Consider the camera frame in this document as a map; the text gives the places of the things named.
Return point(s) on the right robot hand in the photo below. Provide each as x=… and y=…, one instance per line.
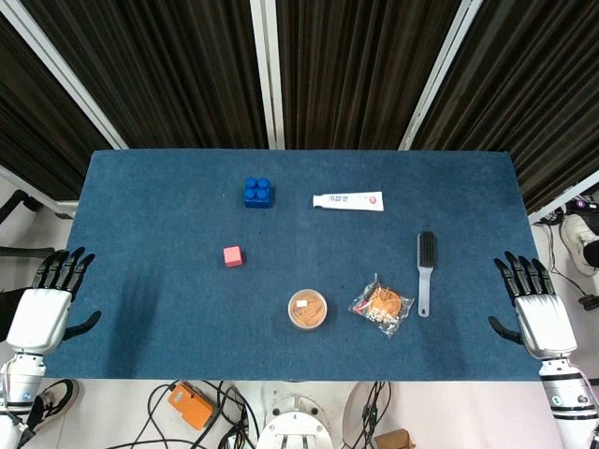
x=545, y=322

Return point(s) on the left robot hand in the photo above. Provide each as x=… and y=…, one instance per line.
x=39, y=315

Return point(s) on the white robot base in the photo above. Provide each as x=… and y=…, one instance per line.
x=293, y=421

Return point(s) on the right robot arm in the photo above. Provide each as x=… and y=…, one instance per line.
x=568, y=402

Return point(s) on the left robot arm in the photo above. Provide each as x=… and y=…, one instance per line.
x=18, y=388

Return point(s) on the round snack cup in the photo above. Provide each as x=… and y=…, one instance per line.
x=307, y=310

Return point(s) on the black and white sneaker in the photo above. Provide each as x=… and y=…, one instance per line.
x=54, y=402

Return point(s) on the blue table cloth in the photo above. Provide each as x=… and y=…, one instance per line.
x=187, y=299

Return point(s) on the clear bagged pastry snack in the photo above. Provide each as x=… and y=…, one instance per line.
x=383, y=305

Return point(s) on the orange power box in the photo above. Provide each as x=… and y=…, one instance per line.
x=190, y=405

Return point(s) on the brown cardboard box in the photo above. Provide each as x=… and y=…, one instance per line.
x=395, y=439

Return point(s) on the pink cube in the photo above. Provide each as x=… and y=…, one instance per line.
x=232, y=256

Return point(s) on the white toothpaste tube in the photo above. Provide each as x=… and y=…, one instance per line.
x=348, y=201

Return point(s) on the blue building block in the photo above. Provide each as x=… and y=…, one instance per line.
x=258, y=192

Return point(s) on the white frame post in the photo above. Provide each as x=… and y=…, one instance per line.
x=437, y=75
x=65, y=77
x=267, y=75

